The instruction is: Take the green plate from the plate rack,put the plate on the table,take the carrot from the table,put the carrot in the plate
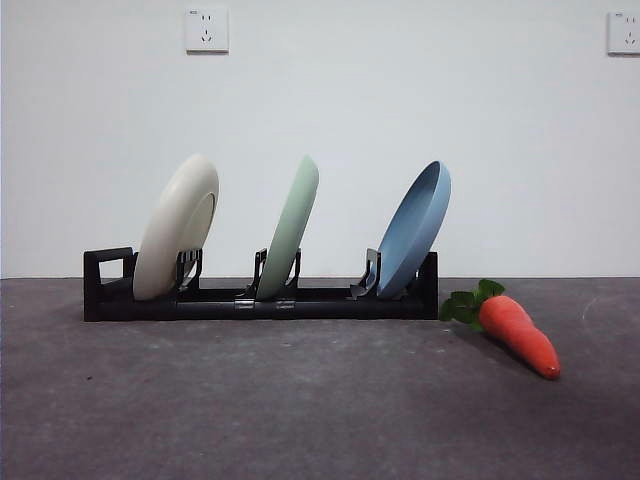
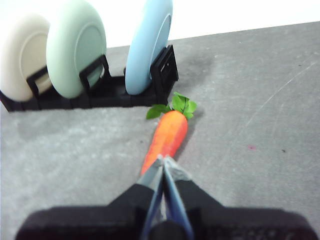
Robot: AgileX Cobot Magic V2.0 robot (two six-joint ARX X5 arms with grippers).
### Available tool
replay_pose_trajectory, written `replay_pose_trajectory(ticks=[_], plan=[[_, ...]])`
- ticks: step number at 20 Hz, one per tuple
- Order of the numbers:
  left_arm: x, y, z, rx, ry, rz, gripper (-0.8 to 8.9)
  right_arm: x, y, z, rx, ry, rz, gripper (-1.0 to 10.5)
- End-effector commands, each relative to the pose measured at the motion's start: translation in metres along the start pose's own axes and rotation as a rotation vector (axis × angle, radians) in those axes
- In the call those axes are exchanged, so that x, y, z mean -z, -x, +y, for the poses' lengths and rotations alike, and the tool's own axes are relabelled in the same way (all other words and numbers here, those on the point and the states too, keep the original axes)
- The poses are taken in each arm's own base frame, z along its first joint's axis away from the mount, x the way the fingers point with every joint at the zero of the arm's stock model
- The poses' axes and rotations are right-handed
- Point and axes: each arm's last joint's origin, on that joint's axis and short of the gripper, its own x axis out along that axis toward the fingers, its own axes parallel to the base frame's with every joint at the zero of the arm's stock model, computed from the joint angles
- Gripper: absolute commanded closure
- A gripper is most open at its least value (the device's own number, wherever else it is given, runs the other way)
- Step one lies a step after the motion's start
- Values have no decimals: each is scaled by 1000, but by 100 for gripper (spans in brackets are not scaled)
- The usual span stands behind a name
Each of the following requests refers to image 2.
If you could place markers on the blue plate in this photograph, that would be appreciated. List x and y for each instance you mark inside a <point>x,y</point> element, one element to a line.
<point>142,50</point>

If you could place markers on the green plate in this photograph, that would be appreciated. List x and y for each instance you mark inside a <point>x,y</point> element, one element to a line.
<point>65,50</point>

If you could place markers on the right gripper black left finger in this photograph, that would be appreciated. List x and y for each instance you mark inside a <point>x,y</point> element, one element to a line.
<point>120,215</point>

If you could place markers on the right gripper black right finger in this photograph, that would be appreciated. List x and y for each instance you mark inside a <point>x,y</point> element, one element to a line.
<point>225,222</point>

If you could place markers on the orange carrot with green leaves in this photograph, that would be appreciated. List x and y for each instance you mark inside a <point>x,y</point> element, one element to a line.
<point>168,135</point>

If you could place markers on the cream plate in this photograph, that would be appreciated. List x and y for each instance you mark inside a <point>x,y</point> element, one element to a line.
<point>17,57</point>

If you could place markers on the black plate rack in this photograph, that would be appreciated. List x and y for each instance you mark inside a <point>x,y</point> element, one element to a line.
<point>110,96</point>

